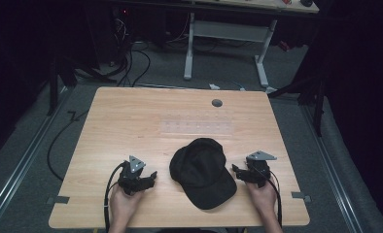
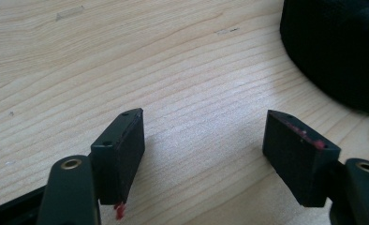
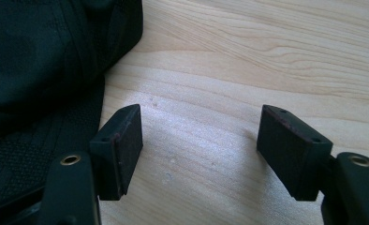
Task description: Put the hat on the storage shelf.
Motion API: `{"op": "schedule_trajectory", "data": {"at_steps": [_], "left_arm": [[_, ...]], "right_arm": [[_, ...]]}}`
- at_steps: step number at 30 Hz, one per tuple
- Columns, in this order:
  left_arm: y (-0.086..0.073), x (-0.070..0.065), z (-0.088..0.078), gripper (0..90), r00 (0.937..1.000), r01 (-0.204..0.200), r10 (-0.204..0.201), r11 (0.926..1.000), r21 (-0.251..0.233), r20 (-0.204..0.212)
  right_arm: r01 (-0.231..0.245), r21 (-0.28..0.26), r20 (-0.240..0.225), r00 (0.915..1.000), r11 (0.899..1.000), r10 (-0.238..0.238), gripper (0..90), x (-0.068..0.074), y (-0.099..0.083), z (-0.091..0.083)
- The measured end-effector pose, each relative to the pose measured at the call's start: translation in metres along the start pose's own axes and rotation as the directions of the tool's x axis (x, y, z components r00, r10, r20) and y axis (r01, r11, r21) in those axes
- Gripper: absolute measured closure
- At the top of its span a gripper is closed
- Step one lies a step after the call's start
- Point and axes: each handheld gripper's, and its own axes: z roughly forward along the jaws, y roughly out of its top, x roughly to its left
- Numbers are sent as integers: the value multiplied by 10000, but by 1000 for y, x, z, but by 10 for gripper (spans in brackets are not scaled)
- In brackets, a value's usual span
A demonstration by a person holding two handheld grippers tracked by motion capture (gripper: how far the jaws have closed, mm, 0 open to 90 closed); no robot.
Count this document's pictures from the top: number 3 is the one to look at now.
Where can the black fabric cap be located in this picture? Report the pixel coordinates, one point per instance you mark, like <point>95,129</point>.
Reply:
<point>39,78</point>

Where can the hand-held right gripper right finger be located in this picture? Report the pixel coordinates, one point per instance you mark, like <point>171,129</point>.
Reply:
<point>295,156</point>

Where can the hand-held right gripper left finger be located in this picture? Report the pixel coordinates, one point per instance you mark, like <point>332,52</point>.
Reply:
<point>117,156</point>

